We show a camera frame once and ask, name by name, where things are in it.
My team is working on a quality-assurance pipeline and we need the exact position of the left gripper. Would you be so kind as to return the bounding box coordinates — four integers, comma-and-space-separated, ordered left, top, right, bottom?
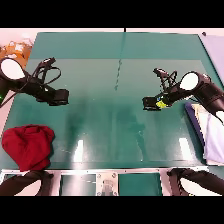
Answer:
36, 87, 71, 107

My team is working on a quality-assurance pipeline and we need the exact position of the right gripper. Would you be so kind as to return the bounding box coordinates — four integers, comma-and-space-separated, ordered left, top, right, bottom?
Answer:
142, 95, 168, 112

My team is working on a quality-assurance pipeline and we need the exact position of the red T-shirt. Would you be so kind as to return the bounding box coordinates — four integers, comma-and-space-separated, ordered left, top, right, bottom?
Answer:
1, 124, 56, 173

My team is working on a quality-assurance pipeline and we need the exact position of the cream garment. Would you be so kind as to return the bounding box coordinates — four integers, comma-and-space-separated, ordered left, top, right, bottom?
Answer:
192, 103, 215, 137

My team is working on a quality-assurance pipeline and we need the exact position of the pale lilac garment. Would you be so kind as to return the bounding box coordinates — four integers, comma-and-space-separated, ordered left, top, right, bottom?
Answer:
202, 112, 224, 167

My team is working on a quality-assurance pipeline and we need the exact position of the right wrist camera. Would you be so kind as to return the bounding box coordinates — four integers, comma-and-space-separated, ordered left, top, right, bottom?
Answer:
152, 67, 178, 92

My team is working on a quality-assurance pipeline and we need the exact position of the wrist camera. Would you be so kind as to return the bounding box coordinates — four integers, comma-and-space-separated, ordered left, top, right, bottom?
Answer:
33, 57, 62, 85
152, 67, 178, 92

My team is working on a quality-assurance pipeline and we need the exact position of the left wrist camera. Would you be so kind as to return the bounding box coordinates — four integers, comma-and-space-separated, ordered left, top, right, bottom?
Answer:
33, 57, 62, 85

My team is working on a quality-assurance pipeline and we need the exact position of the silver frame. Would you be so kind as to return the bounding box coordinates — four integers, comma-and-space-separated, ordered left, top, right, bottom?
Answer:
0, 167, 224, 197

